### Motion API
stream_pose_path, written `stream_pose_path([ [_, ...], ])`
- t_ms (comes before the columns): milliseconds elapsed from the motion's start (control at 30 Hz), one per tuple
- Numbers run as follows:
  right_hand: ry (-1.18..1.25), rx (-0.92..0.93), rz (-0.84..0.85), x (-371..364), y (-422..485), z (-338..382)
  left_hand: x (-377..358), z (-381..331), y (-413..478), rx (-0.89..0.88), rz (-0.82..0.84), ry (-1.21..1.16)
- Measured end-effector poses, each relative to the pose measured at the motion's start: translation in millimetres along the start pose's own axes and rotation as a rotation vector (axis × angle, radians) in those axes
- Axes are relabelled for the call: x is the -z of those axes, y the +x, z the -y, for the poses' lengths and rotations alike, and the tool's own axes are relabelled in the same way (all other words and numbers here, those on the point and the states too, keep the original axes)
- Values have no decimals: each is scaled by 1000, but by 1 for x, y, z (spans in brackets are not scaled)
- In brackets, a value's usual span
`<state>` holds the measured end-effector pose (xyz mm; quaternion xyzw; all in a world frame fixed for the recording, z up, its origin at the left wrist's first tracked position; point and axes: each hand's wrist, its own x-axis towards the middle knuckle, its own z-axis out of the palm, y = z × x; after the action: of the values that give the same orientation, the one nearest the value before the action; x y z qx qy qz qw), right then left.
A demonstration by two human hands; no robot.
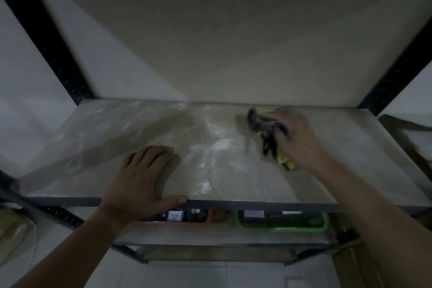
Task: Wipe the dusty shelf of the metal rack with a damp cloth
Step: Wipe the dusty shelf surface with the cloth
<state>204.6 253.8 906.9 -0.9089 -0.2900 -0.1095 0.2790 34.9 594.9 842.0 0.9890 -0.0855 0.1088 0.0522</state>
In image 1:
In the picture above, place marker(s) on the person's right hand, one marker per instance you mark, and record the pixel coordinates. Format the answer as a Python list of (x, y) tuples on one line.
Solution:
[(300, 142)]

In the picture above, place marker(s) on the person's left hand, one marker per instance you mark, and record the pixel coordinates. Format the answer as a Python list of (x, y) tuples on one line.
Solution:
[(138, 190)]

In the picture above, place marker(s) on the person's left thumb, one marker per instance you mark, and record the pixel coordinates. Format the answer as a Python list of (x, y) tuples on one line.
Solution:
[(173, 200)]

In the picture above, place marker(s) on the person's right fingers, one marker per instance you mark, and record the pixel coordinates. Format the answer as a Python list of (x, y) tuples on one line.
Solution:
[(281, 119)]

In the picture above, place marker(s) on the yellow and dark cleaning cloth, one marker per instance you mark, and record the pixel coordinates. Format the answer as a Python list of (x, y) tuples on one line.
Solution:
[(266, 132)]

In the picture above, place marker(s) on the person's right forearm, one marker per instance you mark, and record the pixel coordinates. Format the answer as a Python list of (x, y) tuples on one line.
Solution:
[(378, 227)]

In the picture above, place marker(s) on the person's left forearm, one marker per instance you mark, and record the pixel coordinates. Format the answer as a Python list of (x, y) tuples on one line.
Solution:
[(67, 250)]

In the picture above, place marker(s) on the white label card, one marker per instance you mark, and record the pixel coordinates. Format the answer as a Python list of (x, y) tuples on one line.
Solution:
[(174, 216)]

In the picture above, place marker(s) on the orange plastic basket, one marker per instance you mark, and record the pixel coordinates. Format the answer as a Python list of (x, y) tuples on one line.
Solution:
[(202, 218)]

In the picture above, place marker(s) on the clear plastic shelf sheet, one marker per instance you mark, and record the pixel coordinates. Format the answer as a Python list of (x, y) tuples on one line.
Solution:
[(111, 136)]

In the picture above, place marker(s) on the green plastic basket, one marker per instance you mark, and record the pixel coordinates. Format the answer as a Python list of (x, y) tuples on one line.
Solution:
[(287, 228)]

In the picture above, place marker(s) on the brown cardboard box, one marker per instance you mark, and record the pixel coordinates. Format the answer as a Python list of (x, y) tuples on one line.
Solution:
[(354, 264)]

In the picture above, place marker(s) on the black metal shelf rack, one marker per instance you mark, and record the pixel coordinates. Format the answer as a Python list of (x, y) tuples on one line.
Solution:
[(44, 38)]

